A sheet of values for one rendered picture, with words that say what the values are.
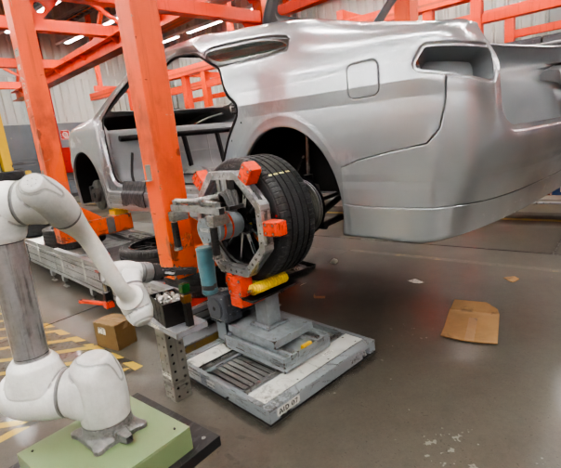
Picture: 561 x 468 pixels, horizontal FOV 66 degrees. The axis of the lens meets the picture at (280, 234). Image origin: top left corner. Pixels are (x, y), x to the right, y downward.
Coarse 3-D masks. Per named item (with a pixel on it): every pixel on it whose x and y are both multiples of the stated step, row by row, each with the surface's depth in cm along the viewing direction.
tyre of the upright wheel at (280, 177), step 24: (216, 168) 232; (240, 168) 218; (264, 168) 211; (288, 168) 219; (264, 192) 209; (288, 192) 209; (288, 216) 207; (312, 216) 218; (288, 240) 209; (312, 240) 224; (264, 264) 221; (288, 264) 223
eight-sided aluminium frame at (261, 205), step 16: (208, 176) 224; (224, 176) 216; (208, 192) 236; (256, 192) 206; (256, 208) 202; (256, 224) 205; (272, 240) 208; (224, 256) 239; (256, 256) 211; (240, 272) 224; (256, 272) 221
